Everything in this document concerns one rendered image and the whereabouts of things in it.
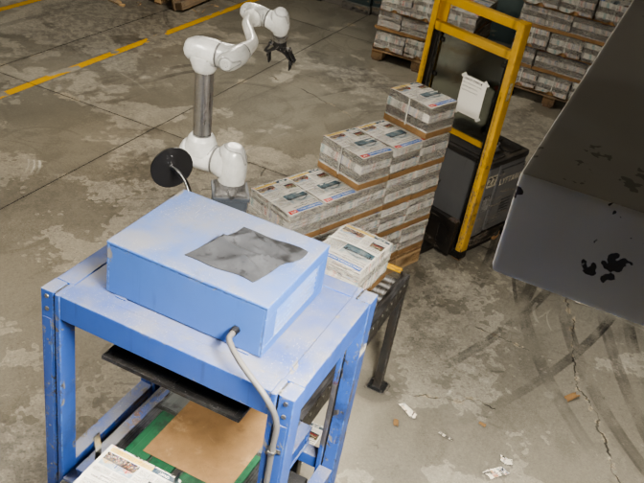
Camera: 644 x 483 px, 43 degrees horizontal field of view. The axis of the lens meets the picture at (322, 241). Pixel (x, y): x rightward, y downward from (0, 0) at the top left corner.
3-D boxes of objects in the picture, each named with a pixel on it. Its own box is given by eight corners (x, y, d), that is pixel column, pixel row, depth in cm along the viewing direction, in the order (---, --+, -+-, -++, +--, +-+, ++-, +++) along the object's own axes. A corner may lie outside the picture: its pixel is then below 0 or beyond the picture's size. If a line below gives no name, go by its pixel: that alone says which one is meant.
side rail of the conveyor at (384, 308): (398, 288, 458) (402, 271, 452) (406, 292, 457) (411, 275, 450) (287, 436, 351) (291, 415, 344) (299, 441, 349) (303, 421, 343)
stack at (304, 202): (236, 296, 544) (248, 187, 501) (356, 247, 620) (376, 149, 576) (274, 327, 522) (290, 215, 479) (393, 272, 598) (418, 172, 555)
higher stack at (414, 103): (355, 247, 619) (388, 87, 552) (381, 237, 638) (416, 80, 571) (393, 272, 598) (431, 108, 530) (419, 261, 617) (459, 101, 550)
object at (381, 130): (355, 127, 543) (355, 126, 543) (382, 120, 562) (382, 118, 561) (397, 150, 523) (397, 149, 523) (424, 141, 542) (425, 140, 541)
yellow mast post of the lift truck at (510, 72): (450, 247, 623) (514, 20, 531) (457, 243, 628) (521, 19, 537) (460, 252, 618) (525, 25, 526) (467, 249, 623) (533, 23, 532)
